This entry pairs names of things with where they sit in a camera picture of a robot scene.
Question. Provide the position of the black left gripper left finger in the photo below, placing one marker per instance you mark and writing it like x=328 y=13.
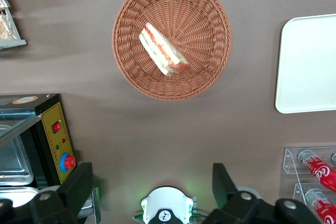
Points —
x=76 y=184

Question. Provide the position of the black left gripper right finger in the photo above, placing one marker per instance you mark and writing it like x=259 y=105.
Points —
x=225 y=187

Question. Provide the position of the triangle sandwich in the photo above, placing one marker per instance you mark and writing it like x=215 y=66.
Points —
x=161 y=48

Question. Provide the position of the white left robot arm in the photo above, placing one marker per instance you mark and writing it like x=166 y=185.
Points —
x=166 y=204

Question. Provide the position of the cream plastic tray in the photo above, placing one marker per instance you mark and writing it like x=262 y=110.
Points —
x=309 y=64

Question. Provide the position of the grey snack tray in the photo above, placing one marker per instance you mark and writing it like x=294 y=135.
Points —
x=15 y=42

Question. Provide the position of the large brown wicker basket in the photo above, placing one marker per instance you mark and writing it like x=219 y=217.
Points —
x=199 y=19

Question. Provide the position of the black food warmer, yellow panel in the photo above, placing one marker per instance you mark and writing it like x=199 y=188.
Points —
x=56 y=134

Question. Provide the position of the steel pan in warmer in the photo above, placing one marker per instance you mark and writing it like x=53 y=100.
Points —
x=15 y=196
x=13 y=161

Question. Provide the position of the clear acrylic bottle rack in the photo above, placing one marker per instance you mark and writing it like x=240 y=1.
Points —
x=291 y=163

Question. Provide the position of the red cola bottle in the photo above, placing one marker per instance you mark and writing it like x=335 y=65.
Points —
x=319 y=170
x=321 y=205

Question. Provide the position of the clear bag of snacks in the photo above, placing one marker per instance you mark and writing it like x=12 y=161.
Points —
x=5 y=28

